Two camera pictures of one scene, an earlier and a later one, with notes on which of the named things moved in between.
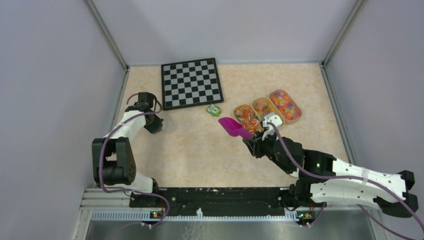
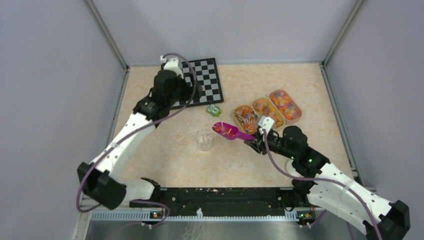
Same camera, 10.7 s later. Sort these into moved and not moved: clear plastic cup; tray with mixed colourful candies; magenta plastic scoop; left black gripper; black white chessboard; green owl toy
Moved: clear plastic cup; left black gripper; magenta plastic scoop
Not moved: tray with mixed colourful candies; black white chessboard; green owl toy
